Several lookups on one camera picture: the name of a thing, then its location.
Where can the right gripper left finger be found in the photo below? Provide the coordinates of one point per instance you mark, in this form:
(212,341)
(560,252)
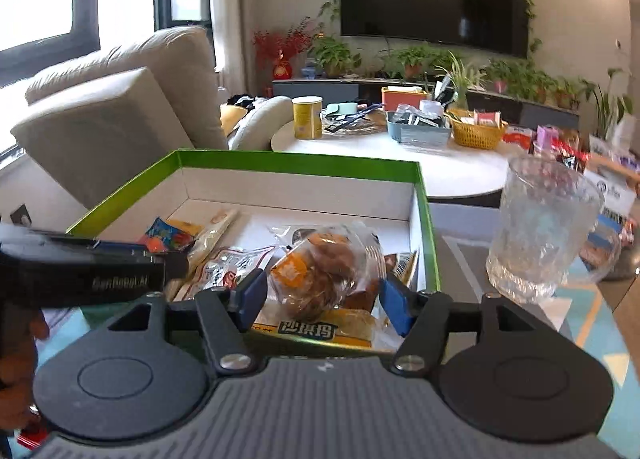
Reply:
(225,315)

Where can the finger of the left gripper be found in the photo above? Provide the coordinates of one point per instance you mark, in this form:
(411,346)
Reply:
(175,261)

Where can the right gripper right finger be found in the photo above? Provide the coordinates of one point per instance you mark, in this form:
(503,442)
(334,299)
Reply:
(421,319)

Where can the blue orange sausage packet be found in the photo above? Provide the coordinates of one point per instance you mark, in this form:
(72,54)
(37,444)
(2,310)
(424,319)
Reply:
(172,235)

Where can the long cream snack stick packet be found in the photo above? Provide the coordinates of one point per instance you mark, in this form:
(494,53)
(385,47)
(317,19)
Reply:
(204,244)

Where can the white cartoon snack pouch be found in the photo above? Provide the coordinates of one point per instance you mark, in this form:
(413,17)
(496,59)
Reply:
(224,268)

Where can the yellow sachima cake packet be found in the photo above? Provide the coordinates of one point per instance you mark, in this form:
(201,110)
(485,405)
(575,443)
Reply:
(337,327)

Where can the clear nut packet pink label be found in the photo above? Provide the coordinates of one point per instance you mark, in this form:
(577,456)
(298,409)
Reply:
(339,266)

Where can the small red yellow candy packet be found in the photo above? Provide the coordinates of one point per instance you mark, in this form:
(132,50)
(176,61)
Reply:
(33,435)

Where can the yellow broad bean packet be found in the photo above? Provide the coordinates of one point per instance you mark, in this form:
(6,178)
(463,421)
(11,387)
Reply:
(404,266)

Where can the person's left hand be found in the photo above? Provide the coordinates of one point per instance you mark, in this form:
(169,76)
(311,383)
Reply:
(17,372)

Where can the green cardboard box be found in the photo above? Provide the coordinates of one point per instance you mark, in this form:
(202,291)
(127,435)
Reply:
(270,189)

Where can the beige sofa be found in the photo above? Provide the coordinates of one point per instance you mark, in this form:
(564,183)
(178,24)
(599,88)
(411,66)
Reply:
(95,122)

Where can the clear glass mug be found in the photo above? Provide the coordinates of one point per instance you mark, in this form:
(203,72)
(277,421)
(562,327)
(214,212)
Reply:
(550,234)

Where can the white round coffee table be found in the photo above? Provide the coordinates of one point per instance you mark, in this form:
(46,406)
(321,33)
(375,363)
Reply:
(451,172)

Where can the teal patterned table mat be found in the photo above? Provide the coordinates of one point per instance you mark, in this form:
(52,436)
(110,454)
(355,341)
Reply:
(462,235)

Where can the yellow tin can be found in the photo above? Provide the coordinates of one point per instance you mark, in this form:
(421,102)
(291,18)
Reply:
(307,117)

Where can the blue plastic tray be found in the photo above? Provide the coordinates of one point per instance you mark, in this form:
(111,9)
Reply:
(407,125)

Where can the yellow woven basket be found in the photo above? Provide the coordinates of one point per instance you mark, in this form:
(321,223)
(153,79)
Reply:
(467,133)

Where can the red flower arrangement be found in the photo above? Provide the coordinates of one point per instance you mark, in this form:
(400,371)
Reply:
(277,48)

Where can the white blue carton box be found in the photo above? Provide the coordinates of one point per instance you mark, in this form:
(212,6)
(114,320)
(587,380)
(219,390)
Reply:
(620,193)

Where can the orange box on cabinet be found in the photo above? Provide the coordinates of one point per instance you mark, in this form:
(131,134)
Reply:
(393,96)

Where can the wall socket with plug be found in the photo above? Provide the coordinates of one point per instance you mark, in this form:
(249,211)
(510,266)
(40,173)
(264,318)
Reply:
(21,217)

